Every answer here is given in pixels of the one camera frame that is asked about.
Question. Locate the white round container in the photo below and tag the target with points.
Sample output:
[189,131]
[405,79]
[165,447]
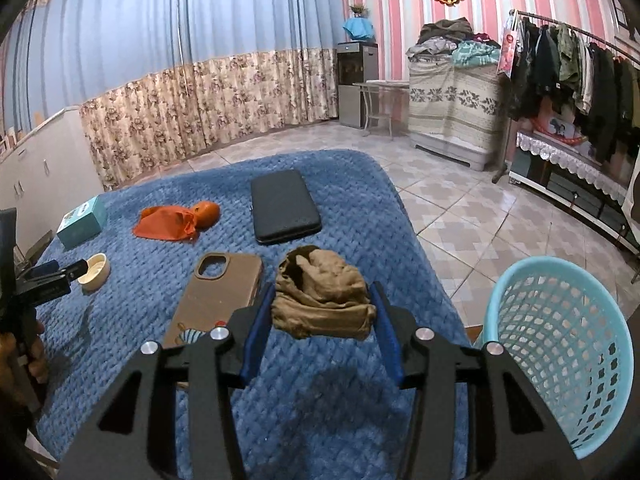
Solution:
[96,270]

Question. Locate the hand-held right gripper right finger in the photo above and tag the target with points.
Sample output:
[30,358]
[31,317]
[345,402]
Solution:
[389,332]

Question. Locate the pink hanging bag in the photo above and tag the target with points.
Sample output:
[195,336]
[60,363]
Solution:
[507,47]

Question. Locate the black zip case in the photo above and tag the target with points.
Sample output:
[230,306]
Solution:
[282,207]

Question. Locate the blue knitted blanket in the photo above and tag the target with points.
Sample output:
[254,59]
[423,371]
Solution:
[325,410]

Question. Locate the red package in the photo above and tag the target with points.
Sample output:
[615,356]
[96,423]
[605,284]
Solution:
[557,127]

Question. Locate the brown cloth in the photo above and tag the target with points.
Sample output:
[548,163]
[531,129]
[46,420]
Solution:
[320,295]

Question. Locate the white cabinet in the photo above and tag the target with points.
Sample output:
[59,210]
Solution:
[45,170]

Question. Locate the row of hanging clothes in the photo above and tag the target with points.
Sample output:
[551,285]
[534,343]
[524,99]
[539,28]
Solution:
[580,75]

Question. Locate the pile of dark clothes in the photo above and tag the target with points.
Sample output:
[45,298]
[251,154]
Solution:
[442,35]

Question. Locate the blue floral curtain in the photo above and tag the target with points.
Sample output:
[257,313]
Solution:
[150,60]

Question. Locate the grey water dispenser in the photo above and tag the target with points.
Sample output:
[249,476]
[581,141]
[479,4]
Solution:
[356,90]

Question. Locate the small metal side table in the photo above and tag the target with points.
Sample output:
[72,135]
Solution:
[382,92]

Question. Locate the striped small item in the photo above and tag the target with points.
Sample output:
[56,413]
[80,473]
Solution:
[192,336]

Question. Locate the person's left hand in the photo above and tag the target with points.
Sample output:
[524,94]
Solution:
[37,360]

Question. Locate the patterned cloth covered cabinet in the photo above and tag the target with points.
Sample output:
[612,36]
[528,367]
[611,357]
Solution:
[455,105]

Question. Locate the small potted plant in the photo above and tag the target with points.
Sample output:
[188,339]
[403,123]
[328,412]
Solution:
[358,10]

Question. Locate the teal folded garment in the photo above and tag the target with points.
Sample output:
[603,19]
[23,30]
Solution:
[475,52]

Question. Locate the blue covered water bottle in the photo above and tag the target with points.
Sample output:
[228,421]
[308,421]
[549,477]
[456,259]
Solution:
[359,29]

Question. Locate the brown phone case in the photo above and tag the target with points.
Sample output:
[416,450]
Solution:
[215,300]

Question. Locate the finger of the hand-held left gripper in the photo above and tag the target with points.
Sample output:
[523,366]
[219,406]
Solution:
[47,292]
[50,270]

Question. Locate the white lace cloth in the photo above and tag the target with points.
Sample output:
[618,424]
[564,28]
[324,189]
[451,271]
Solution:
[565,162]

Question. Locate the orange cloth bag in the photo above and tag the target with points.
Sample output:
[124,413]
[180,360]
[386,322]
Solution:
[165,225]

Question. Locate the teal cardboard box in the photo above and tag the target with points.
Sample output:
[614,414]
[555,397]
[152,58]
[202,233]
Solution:
[80,225]

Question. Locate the mandarin orange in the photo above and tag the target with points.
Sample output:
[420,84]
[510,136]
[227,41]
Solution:
[207,212]

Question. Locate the low glass cabinet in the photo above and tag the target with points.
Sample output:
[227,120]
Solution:
[575,195]

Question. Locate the light blue plastic basket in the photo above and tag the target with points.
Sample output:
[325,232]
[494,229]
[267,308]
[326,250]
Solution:
[550,320]

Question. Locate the metal clothes rack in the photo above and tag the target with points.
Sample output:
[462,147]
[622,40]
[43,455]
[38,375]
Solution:
[575,27]

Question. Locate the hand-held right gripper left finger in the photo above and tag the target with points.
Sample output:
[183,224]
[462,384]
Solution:
[257,332]

